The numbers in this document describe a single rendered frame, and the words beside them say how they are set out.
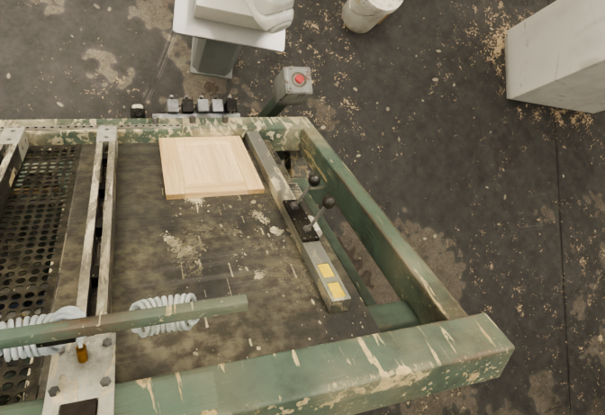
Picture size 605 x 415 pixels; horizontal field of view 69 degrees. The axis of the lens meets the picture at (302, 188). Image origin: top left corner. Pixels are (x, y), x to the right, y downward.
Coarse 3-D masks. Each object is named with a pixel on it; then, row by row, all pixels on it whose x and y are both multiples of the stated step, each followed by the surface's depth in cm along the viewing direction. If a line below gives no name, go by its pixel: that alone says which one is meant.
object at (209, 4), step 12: (204, 0) 185; (216, 0) 187; (228, 0) 189; (240, 0) 191; (204, 12) 190; (216, 12) 189; (228, 12) 189; (240, 12) 190; (240, 24) 199; (252, 24) 199
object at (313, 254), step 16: (256, 144) 169; (256, 160) 165; (272, 160) 160; (272, 176) 150; (272, 192) 147; (288, 192) 143; (288, 224) 132; (304, 256) 120; (320, 256) 117; (320, 272) 112; (336, 272) 112; (320, 288) 110; (336, 304) 104
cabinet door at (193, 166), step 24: (168, 144) 165; (192, 144) 168; (216, 144) 171; (240, 144) 172; (168, 168) 150; (192, 168) 153; (216, 168) 155; (240, 168) 156; (168, 192) 138; (192, 192) 140; (216, 192) 142; (240, 192) 145
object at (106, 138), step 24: (96, 144) 147; (96, 168) 134; (96, 192) 124; (96, 216) 117; (96, 240) 112; (96, 264) 105; (96, 288) 98; (72, 312) 68; (96, 312) 88; (96, 336) 79; (72, 360) 75; (96, 360) 75; (48, 384) 71; (72, 384) 71; (96, 384) 72; (48, 408) 67
